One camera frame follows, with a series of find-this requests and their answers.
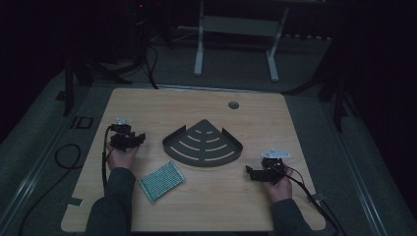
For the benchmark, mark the dark grey corner shelf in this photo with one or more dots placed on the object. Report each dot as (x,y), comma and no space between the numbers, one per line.
(203,144)

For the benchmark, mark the white metal stand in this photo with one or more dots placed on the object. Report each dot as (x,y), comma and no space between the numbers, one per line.
(236,26)

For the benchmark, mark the metal floor rail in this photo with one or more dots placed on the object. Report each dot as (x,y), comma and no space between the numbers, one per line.
(364,183)
(29,177)

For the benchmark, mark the person's left hand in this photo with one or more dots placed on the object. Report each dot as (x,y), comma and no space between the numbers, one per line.
(122,158)

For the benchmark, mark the person's right hand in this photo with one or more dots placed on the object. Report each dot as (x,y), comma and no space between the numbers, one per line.
(281,190)

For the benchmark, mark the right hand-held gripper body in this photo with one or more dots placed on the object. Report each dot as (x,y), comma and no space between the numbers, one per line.
(272,168)

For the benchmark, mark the green scrubbing sponge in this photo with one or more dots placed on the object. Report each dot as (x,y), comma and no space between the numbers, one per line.
(162,181)

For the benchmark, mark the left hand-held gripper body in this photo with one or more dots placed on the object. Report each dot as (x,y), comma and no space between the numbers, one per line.
(120,139)

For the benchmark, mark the grey tape piece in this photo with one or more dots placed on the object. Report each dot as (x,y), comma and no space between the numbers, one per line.
(74,202)
(316,197)

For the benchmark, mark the black metal stand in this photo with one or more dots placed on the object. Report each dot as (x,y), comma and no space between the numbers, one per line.
(331,91)
(85,75)

